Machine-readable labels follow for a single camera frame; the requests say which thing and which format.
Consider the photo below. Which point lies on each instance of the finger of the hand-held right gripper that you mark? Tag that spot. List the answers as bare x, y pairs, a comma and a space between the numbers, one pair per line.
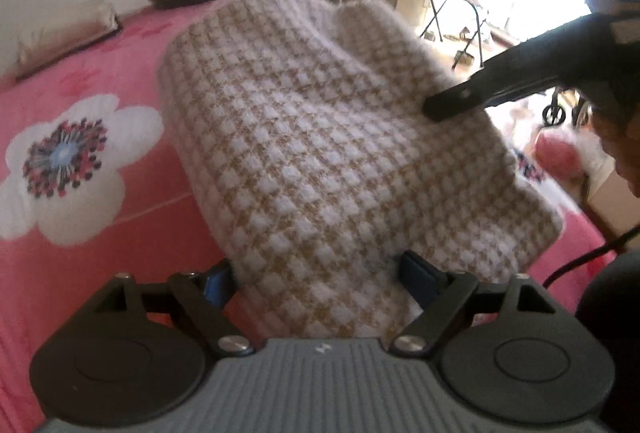
480, 93

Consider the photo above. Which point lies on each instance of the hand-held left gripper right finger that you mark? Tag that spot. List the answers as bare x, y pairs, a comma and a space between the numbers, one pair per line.
417, 278

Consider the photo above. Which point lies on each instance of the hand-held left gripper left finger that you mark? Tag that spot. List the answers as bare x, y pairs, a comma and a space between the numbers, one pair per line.
217, 285

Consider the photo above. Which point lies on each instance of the beige white houndstooth knit cardigan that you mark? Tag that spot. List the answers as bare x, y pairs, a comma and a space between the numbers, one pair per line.
325, 153

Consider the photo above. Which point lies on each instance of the person's right hand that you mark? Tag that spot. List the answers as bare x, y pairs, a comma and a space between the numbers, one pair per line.
627, 153

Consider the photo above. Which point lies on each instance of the grey wheeled cart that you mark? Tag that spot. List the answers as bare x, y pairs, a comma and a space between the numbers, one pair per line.
555, 113

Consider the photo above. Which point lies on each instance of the pink floral blanket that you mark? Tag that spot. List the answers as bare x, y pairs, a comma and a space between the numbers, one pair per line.
125, 238

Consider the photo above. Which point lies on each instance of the person's dark clothing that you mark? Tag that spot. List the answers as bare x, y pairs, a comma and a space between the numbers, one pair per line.
615, 338

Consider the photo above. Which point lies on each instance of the folded cream garment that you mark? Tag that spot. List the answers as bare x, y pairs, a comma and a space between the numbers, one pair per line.
65, 33

